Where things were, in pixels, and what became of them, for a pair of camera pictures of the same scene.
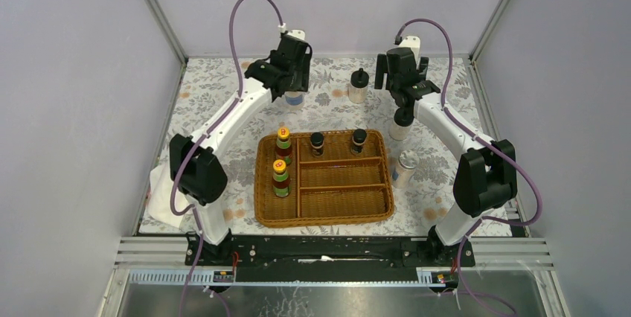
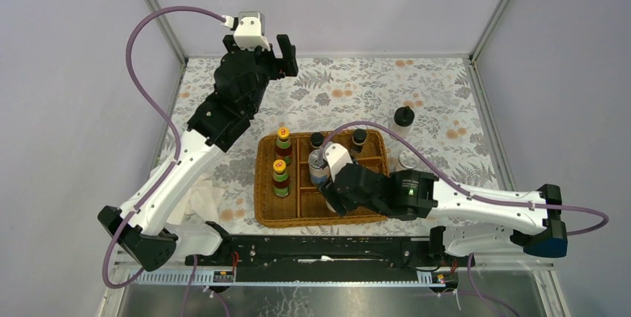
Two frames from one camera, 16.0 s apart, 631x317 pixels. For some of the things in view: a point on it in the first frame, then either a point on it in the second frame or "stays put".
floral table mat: x=342 y=95 stays put
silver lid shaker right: x=405 y=169 stays put
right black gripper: x=382 y=68 -> x=332 y=195
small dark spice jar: x=316 y=141 stays put
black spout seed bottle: x=359 y=86 -> x=403 y=118
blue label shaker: x=295 y=97 -> x=319 y=174
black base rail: x=331 y=259 stays put
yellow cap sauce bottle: x=280 y=178 stays put
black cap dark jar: x=359 y=136 stays put
